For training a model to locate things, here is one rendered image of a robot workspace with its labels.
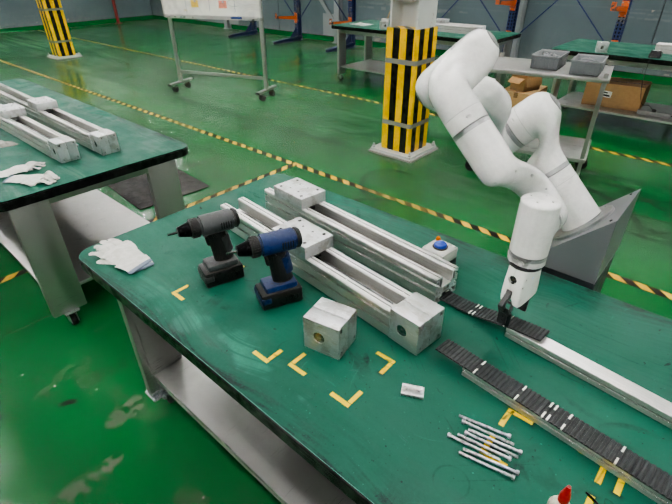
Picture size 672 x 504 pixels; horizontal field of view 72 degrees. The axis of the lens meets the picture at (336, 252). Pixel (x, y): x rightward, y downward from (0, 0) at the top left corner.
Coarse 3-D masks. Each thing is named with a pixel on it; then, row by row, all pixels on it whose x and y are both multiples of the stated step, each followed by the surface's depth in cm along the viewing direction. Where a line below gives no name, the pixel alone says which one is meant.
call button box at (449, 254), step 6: (426, 246) 143; (432, 246) 143; (450, 246) 143; (432, 252) 141; (438, 252) 140; (444, 252) 140; (450, 252) 141; (456, 252) 143; (444, 258) 139; (450, 258) 142
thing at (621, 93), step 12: (516, 84) 551; (528, 84) 542; (540, 84) 553; (588, 84) 500; (600, 84) 493; (612, 84) 486; (624, 84) 485; (636, 84) 485; (648, 84) 483; (516, 96) 548; (528, 96) 540; (588, 96) 504; (612, 96) 490; (624, 96) 484; (636, 96) 477; (624, 108) 488; (636, 108) 482
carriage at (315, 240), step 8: (288, 224) 142; (296, 224) 142; (304, 224) 142; (312, 224) 142; (304, 232) 138; (312, 232) 138; (320, 232) 138; (328, 232) 138; (304, 240) 134; (312, 240) 134; (320, 240) 134; (328, 240) 136; (296, 248) 134; (304, 248) 131; (312, 248) 133; (320, 248) 135; (328, 248) 138; (304, 256) 133; (320, 256) 139
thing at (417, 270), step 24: (288, 216) 168; (312, 216) 157; (336, 216) 159; (336, 240) 152; (360, 240) 142; (384, 240) 145; (384, 264) 138; (408, 264) 131; (432, 264) 133; (408, 288) 134; (432, 288) 127
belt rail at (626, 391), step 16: (512, 336) 116; (544, 352) 111; (560, 352) 109; (576, 368) 106; (592, 368) 104; (592, 384) 104; (608, 384) 101; (624, 384) 101; (624, 400) 100; (640, 400) 97; (656, 400) 97; (656, 416) 96
